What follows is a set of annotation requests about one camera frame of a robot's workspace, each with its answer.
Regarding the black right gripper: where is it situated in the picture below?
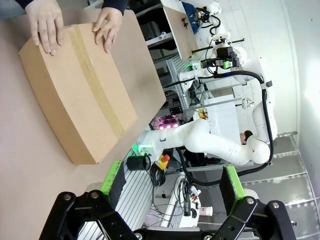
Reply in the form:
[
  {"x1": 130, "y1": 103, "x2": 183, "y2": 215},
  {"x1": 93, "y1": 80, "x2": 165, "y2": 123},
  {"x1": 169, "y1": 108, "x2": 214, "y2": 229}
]
[{"x1": 201, "y1": 46, "x2": 237, "y2": 70}]

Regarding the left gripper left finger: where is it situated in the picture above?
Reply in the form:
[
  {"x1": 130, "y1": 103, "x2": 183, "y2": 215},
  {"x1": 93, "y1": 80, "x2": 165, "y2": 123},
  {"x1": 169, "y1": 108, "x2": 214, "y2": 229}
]
[{"x1": 38, "y1": 159, "x2": 141, "y2": 240}]

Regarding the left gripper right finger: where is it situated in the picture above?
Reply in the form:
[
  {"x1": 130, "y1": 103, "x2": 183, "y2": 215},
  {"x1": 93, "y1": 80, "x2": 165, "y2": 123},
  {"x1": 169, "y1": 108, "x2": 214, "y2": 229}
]
[{"x1": 207, "y1": 164, "x2": 297, "y2": 240}]

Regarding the brown cardboard box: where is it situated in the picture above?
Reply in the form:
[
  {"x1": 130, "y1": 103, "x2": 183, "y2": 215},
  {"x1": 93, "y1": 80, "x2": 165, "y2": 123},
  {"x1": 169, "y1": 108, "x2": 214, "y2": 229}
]
[{"x1": 17, "y1": 9, "x2": 138, "y2": 165}]

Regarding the person's left forearm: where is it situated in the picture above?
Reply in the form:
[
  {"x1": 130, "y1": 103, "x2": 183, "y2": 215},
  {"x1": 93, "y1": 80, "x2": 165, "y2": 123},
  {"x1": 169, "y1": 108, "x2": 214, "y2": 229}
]
[{"x1": 101, "y1": 0, "x2": 130, "y2": 16}]

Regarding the person's right forearm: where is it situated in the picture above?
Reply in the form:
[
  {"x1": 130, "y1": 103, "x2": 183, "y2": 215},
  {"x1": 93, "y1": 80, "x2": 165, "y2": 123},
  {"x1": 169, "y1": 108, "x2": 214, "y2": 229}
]
[{"x1": 14, "y1": 0, "x2": 55, "y2": 10}]

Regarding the white equipment box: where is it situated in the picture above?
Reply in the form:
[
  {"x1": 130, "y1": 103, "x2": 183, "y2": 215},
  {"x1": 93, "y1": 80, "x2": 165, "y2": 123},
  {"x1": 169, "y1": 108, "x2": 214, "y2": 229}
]
[{"x1": 192, "y1": 98, "x2": 241, "y2": 141}]

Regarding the person's left hand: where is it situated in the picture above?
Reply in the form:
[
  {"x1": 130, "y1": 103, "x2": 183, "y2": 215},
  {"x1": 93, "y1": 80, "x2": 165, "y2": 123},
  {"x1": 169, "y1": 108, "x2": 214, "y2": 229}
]
[{"x1": 91, "y1": 6, "x2": 124, "y2": 53}]

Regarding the person's right hand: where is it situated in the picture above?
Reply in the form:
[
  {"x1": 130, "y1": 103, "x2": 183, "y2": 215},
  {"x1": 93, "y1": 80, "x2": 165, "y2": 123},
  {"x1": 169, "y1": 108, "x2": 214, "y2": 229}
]
[{"x1": 24, "y1": 0, "x2": 64, "y2": 56}]

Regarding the brown board table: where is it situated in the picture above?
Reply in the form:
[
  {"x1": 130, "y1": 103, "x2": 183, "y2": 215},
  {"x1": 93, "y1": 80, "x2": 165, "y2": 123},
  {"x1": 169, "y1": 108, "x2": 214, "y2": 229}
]
[{"x1": 162, "y1": 4, "x2": 200, "y2": 61}]

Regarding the dark storage shelf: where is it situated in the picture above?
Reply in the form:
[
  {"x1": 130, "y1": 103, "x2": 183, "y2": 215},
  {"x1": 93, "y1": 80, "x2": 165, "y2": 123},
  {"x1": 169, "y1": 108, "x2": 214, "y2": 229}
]
[{"x1": 134, "y1": 0, "x2": 181, "y2": 61}]

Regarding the background person dark hair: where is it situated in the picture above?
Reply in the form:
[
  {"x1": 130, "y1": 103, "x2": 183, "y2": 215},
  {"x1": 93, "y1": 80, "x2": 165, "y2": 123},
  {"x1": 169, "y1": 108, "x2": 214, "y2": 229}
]
[{"x1": 238, "y1": 129, "x2": 254, "y2": 146}]

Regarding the computer with pink lights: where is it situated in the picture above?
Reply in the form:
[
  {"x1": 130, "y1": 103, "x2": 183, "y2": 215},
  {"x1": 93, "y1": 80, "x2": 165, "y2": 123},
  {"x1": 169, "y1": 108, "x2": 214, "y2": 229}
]
[{"x1": 149, "y1": 113, "x2": 186, "y2": 132}]

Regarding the black cup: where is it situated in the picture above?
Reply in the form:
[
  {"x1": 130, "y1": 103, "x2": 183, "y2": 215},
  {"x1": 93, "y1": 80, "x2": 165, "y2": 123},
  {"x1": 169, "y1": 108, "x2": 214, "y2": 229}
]
[{"x1": 126, "y1": 153, "x2": 152, "y2": 172}]

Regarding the yellow red emergency stop button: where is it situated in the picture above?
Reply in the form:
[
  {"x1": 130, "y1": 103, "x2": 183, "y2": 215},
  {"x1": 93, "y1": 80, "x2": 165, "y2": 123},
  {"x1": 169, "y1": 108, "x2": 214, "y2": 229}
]
[{"x1": 156, "y1": 153, "x2": 172, "y2": 171}]

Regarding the brown packing tape strip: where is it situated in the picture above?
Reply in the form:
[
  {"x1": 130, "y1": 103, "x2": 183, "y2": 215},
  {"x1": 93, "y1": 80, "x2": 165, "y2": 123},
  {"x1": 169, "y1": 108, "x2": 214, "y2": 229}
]
[{"x1": 67, "y1": 24, "x2": 126, "y2": 138}]

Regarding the aluminium profile base frame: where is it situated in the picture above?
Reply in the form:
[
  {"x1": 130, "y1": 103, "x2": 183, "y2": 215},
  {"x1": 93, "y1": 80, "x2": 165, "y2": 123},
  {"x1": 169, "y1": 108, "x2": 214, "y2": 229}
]
[{"x1": 77, "y1": 147, "x2": 163, "y2": 240}]

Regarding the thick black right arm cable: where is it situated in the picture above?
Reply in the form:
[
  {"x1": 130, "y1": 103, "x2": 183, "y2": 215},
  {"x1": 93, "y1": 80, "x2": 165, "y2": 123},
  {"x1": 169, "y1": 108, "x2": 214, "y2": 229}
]
[{"x1": 174, "y1": 69, "x2": 275, "y2": 187}]

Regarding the white desk with cables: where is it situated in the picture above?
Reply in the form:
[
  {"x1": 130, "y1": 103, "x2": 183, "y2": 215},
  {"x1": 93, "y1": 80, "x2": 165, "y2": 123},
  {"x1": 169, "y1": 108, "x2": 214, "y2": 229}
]
[{"x1": 159, "y1": 184, "x2": 201, "y2": 228}]

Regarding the black cable bundle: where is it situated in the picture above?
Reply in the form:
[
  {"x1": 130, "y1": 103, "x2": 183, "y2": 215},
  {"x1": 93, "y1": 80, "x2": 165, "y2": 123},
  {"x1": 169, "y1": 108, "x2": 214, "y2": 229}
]
[{"x1": 149, "y1": 163, "x2": 167, "y2": 187}]

